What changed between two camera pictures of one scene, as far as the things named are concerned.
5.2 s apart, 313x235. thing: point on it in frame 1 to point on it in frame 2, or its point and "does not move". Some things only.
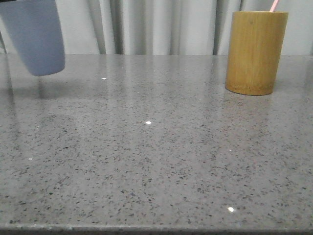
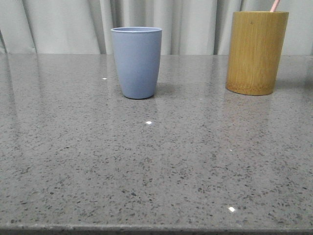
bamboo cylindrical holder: (256, 43) does not move
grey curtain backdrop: (172, 27) does not move
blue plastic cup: (36, 25) to (138, 50)
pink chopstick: (274, 5) does not move
